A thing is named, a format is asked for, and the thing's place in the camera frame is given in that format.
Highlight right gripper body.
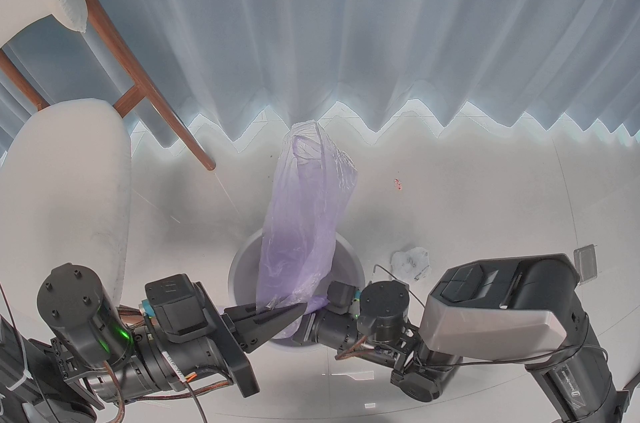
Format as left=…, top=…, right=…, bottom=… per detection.
left=292, top=308, right=368, bottom=352

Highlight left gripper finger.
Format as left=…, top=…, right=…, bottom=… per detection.
left=239, top=304, right=307, bottom=353
left=223, top=303, right=281, bottom=327

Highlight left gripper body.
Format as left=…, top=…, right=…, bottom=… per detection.
left=132, top=283, right=261, bottom=399

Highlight white paper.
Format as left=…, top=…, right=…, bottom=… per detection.
left=391, top=247, right=431, bottom=281

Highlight purple plastic bag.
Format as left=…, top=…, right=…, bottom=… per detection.
left=255, top=121, right=361, bottom=341

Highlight white trash bin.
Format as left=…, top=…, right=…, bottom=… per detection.
left=227, top=231, right=368, bottom=352

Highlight white cushioned wooden chair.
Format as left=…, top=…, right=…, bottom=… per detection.
left=0, top=0, right=217, bottom=312

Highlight pale blue curtain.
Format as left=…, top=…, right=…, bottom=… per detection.
left=0, top=0, right=640, bottom=157

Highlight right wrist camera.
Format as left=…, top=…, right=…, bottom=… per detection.
left=327, top=281, right=362, bottom=316

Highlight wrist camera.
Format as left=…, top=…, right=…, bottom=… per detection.
left=141, top=273, right=221, bottom=344
left=327, top=281, right=362, bottom=316

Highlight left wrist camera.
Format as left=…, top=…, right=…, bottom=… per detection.
left=141, top=273, right=221, bottom=344

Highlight black cable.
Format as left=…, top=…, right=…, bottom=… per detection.
left=371, top=264, right=427, bottom=309

